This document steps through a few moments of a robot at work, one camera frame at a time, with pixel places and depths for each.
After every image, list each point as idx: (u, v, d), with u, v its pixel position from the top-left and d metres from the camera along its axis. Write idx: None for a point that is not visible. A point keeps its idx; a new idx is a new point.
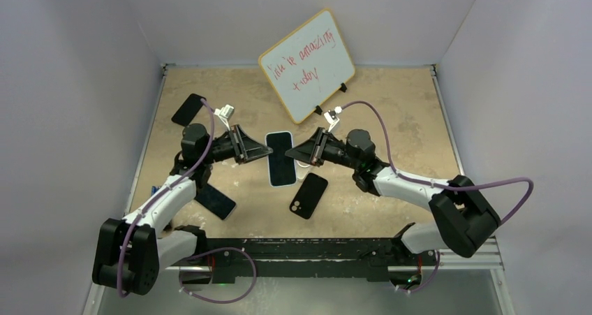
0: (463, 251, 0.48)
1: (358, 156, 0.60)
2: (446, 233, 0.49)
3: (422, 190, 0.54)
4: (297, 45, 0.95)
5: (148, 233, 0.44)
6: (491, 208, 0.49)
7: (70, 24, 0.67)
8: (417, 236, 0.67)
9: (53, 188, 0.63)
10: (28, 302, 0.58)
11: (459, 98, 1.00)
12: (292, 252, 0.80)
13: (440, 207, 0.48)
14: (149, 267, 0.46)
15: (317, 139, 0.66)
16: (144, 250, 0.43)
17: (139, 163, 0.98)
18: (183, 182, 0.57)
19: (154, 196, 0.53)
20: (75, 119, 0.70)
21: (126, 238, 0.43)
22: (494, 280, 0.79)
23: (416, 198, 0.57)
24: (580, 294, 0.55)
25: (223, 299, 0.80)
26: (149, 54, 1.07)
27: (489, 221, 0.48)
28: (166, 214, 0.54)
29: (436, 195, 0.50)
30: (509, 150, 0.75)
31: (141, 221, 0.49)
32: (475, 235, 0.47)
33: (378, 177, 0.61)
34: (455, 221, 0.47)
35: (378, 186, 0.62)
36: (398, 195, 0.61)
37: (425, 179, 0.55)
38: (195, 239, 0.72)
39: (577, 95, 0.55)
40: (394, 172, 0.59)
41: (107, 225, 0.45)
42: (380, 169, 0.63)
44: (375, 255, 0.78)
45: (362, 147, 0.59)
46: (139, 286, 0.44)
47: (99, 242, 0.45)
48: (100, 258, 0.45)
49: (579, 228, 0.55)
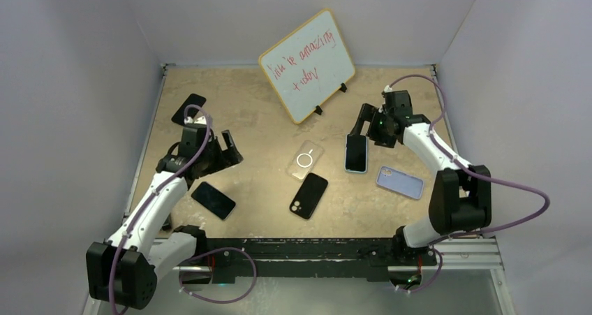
0: (439, 225, 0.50)
1: (393, 104, 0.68)
2: (436, 205, 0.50)
3: (440, 159, 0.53)
4: (297, 45, 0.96)
5: (136, 258, 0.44)
6: (489, 208, 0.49)
7: (69, 26, 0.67)
8: (415, 227, 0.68)
9: (53, 188, 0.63)
10: (30, 302, 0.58)
11: (459, 98, 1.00)
12: (292, 253, 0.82)
13: (445, 181, 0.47)
14: (142, 285, 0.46)
15: (361, 114, 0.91)
16: (133, 274, 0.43)
17: (139, 163, 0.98)
18: (171, 183, 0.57)
19: (139, 209, 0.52)
20: (74, 119, 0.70)
21: (114, 264, 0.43)
22: (494, 279, 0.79)
23: (431, 163, 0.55)
24: (580, 295, 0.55)
25: (223, 299, 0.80)
26: (149, 54, 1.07)
27: (479, 218, 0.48)
28: (156, 224, 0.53)
29: (447, 170, 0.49)
30: (509, 150, 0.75)
31: (127, 244, 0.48)
32: (459, 221, 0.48)
33: (410, 128, 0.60)
34: (451, 200, 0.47)
35: (406, 135, 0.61)
36: (419, 153, 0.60)
37: (450, 152, 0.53)
38: (195, 241, 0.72)
39: (578, 95, 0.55)
40: (428, 130, 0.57)
41: (95, 248, 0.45)
42: (419, 121, 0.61)
44: (375, 255, 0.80)
45: (394, 93, 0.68)
46: (135, 304, 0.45)
47: (89, 265, 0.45)
48: (94, 279, 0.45)
49: (580, 229, 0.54)
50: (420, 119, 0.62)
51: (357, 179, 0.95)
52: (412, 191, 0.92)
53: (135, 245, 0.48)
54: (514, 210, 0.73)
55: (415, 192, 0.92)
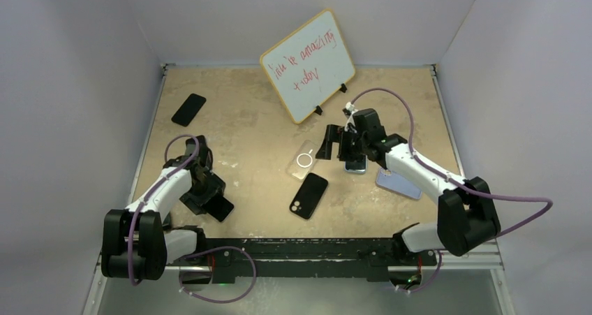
0: (454, 246, 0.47)
1: (364, 128, 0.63)
2: (445, 225, 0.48)
3: (435, 180, 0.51)
4: (298, 45, 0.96)
5: (153, 218, 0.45)
6: (496, 218, 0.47)
7: (70, 25, 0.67)
8: (416, 235, 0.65)
9: (53, 187, 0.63)
10: (28, 302, 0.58)
11: (459, 98, 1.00)
12: (292, 253, 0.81)
13: (448, 204, 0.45)
14: (158, 253, 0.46)
15: (328, 136, 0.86)
16: (151, 235, 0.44)
17: (139, 163, 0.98)
18: (179, 172, 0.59)
19: (153, 186, 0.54)
20: (74, 119, 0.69)
21: (132, 227, 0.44)
22: (494, 279, 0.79)
23: (425, 186, 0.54)
24: (579, 295, 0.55)
25: (223, 299, 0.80)
26: (149, 54, 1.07)
27: (489, 229, 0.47)
28: (166, 202, 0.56)
29: (447, 191, 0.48)
30: (509, 150, 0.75)
31: (144, 208, 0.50)
32: (473, 237, 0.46)
33: (391, 154, 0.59)
34: (461, 220, 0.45)
35: (389, 160, 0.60)
36: (408, 177, 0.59)
37: (442, 172, 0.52)
38: (195, 236, 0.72)
39: (579, 94, 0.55)
40: (410, 152, 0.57)
41: (112, 215, 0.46)
42: (396, 143, 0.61)
44: (375, 255, 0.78)
45: (363, 114, 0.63)
46: (151, 273, 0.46)
47: (105, 233, 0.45)
48: (108, 249, 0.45)
49: (580, 229, 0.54)
50: (396, 140, 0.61)
51: (357, 179, 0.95)
52: (412, 191, 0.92)
53: (152, 209, 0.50)
54: (514, 210, 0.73)
55: (416, 192, 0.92)
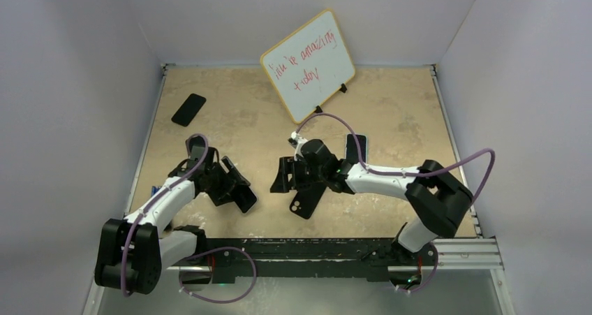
0: (445, 231, 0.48)
1: (318, 163, 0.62)
2: (427, 219, 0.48)
3: (396, 181, 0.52)
4: (298, 45, 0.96)
5: (150, 231, 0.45)
6: (462, 185, 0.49)
7: (69, 24, 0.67)
8: (409, 234, 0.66)
9: (53, 187, 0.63)
10: (29, 302, 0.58)
11: (459, 98, 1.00)
12: (292, 252, 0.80)
13: (417, 197, 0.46)
14: (151, 266, 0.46)
15: (282, 169, 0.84)
16: (147, 248, 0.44)
17: (139, 163, 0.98)
18: (181, 184, 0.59)
19: (154, 197, 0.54)
20: (74, 119, 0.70)
21: (128, 237, 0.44)
22: (494, 279, 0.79)
23: (391, 191, 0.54)
24: (579, 296, 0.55)
25: (223, 299, 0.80)
26: (149, 54, 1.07)
27: (463, 199, 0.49)
28: (167, 214, 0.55)
29: (410, 185, 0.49)
30: (509, 151, 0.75)
31: (142, 221, 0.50)
32: (455, 214, 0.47)
33: (350, 177, 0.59)
34: (437, 206, 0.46)
35: (352, 184, 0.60)
36: (374, 192, 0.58)
37: (396, 171, 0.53)
38: (195, 239, 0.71)
39: (579, 94, 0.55)
40: (364, 168, 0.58)
41: (109, 225, 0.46)
42: (351, 167, 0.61)
44: (375, 255, 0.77)
45: (314, 151, 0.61)
46: (144, 286, 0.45)
47: (101, 242, 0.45)
48: (103, 258, 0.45)
49: (579, 229, 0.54)
50: (348, 165, 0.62)
51: None
52: None
53: (149, 221, 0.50)
54: (514, 211, 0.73)
55: None
